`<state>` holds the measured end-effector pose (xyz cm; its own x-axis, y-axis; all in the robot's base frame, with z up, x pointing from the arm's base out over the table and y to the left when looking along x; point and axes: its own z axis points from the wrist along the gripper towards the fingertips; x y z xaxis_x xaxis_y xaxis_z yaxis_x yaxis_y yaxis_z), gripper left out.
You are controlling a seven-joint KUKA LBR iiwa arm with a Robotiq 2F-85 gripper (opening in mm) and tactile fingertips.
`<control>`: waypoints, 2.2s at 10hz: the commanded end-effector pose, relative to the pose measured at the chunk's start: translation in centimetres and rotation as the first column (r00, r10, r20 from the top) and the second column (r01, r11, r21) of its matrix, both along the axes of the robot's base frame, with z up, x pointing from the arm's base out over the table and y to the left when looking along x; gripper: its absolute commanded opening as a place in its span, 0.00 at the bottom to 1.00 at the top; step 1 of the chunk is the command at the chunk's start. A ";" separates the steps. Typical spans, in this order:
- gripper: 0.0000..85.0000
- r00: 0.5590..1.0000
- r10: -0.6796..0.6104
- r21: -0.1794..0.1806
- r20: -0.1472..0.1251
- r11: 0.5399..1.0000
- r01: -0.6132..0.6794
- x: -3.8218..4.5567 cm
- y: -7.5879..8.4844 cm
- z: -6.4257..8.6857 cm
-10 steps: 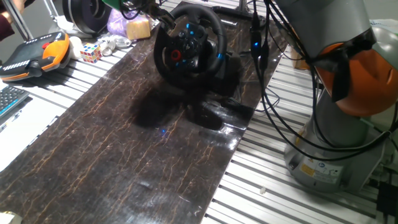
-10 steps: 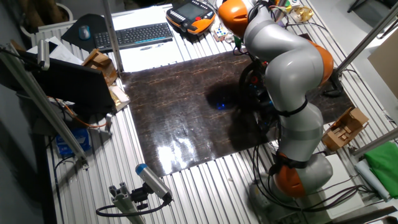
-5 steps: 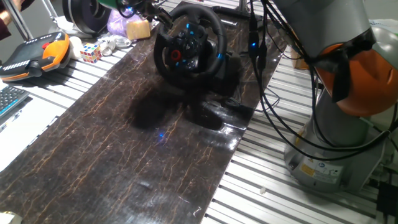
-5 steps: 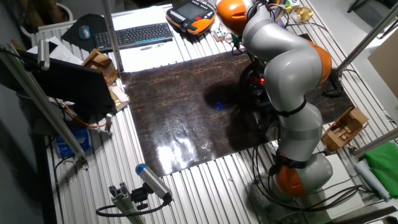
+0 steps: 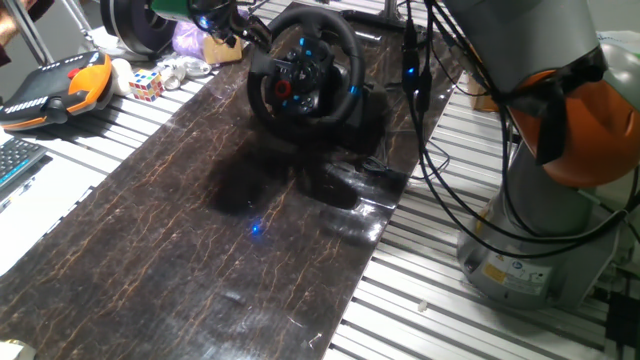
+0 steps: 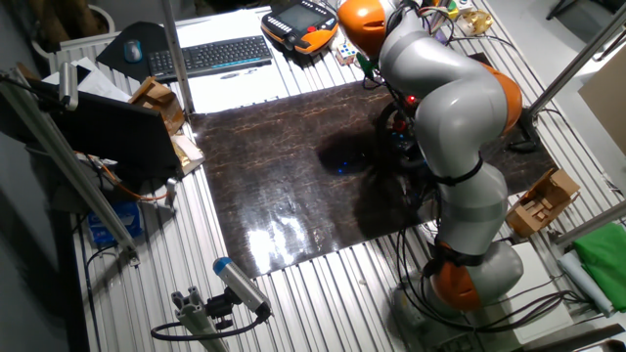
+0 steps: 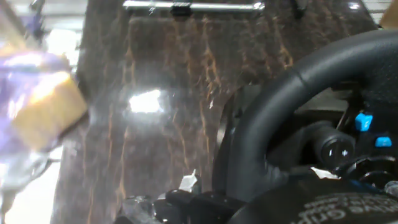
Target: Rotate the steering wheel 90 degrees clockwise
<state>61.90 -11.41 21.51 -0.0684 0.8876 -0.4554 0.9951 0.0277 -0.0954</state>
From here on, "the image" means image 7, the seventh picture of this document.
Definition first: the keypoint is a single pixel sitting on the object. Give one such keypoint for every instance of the black racing steering wheel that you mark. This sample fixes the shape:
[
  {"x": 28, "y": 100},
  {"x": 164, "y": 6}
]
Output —
[{"x": 295, "y": 124}]

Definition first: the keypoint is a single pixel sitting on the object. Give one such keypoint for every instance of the purple plastic bag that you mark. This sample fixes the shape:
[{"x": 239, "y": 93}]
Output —
[{"x": 18, "y": 93}]

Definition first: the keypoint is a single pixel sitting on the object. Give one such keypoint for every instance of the black stand base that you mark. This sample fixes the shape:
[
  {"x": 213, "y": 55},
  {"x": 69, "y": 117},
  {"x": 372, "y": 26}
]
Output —
[{"x": 192, "y": 6}]

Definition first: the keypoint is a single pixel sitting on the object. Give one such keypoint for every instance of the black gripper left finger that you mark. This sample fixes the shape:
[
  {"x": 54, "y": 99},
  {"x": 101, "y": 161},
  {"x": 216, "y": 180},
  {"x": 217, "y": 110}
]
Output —
[{"x": 189, "y": 199}]

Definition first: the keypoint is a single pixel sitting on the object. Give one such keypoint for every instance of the clear plastic wrapper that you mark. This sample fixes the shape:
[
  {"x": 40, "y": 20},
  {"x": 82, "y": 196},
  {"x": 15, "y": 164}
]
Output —
[{"x": 21, "y": 171}]

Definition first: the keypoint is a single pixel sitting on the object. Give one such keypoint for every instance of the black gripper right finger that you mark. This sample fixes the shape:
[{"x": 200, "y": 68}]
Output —
[{"x": 323, "y": 173}]

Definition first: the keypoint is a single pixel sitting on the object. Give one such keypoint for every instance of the dark wooden board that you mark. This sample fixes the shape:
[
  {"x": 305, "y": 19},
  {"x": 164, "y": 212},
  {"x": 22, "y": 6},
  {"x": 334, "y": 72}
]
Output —
[{"x": 174, "y": 93}]

